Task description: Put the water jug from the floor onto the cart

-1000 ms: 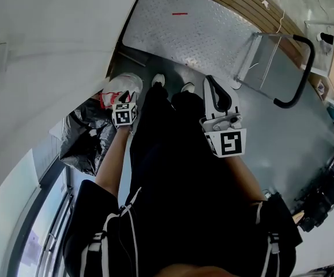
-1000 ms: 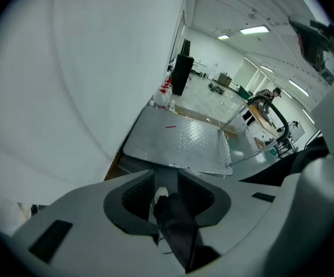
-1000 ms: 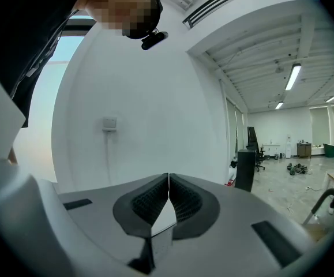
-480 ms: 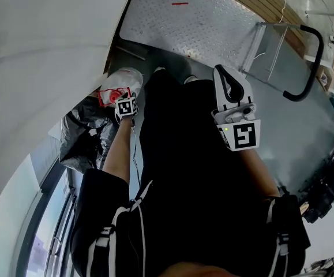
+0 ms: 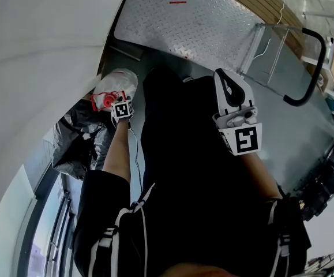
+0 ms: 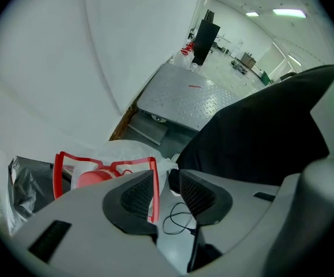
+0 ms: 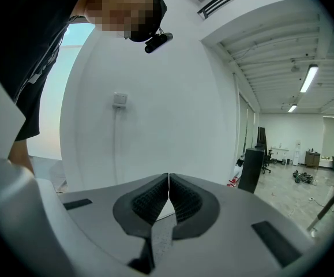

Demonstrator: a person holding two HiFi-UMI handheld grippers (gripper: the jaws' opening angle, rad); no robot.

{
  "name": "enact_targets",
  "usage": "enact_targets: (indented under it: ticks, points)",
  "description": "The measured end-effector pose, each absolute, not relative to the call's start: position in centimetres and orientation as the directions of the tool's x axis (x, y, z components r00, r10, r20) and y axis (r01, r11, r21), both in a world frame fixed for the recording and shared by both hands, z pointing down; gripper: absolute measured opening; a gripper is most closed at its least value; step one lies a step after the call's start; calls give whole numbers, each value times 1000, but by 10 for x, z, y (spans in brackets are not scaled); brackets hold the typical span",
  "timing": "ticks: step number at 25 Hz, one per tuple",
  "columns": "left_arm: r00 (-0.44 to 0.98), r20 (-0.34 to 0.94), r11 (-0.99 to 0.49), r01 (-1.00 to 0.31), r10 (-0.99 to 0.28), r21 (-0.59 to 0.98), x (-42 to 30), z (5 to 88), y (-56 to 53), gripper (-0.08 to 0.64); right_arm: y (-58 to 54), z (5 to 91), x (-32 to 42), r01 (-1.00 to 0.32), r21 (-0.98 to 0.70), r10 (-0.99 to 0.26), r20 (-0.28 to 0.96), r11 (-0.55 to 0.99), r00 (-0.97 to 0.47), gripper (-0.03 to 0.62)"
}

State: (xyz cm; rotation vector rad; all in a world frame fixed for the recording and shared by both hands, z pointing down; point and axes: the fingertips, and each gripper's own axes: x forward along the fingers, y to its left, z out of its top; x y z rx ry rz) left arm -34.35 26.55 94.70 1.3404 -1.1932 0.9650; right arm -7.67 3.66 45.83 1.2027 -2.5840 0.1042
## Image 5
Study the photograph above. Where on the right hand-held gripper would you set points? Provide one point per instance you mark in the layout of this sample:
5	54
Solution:
246	138

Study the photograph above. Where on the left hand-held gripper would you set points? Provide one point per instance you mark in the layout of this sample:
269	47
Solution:
122	110

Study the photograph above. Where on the white plastic bag red print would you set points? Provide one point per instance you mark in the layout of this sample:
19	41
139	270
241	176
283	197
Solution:
117	82

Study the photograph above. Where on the metal platform trolley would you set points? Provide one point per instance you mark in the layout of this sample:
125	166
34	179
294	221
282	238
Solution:
198	24

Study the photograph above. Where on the person's right forearm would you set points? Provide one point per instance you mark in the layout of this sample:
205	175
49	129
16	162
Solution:
259	177

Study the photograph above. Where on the person's left forearm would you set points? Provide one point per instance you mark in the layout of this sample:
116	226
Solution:
117	154

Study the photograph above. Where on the person's right white shoe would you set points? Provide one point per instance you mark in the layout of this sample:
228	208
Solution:
187	79

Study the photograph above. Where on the black garbage bag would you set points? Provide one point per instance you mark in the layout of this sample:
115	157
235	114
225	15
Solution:
80	149

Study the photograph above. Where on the person's black clothing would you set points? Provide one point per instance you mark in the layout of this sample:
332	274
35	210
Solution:
198	183

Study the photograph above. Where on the teal object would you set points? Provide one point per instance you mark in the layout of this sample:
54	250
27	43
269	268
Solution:
331	104

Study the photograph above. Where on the red tape strip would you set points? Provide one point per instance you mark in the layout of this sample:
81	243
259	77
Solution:
177	2

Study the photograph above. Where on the glass door metal frame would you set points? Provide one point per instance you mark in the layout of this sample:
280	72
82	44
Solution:
57	212

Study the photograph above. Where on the black metal frame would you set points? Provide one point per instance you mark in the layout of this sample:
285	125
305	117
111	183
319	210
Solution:
322	183

